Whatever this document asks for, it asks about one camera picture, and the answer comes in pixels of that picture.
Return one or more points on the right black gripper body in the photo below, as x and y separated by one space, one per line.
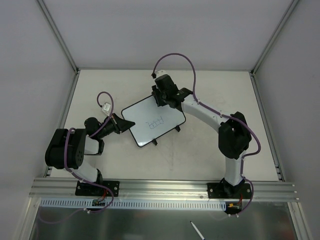
159 97

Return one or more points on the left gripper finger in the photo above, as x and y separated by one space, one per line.
122 129
122 124

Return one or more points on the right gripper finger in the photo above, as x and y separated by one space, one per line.
155 91
160 101

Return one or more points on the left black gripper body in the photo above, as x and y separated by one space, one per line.
116 123

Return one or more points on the black framed whiteboard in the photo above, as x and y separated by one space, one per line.
151 121

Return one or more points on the black whiteboard eraser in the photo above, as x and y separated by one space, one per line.
157 95

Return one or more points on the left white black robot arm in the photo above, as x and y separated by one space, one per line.
68 148

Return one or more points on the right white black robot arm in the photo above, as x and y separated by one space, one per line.
233 135

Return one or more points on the white marker pen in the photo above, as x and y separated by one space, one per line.
197 231

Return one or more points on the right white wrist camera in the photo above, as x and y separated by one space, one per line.
160 73

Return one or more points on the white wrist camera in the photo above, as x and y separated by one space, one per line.
106 108
160 73

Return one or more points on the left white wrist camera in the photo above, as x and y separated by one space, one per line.
106 108

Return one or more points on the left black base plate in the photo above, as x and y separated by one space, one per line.
88 190

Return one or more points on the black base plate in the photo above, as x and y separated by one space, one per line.
88 190
218 190

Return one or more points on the white slotted cable duct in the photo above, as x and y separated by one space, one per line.
90 203

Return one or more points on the aluminium front rail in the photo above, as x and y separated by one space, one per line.
180 190

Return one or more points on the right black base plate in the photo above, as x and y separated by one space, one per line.
218 190

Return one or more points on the left aluminium frame post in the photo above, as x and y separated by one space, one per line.
57 34

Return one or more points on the aluminium frame post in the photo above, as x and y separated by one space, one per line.
57 34
275 34

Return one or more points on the right aluminium frame post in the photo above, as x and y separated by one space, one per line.
275 34

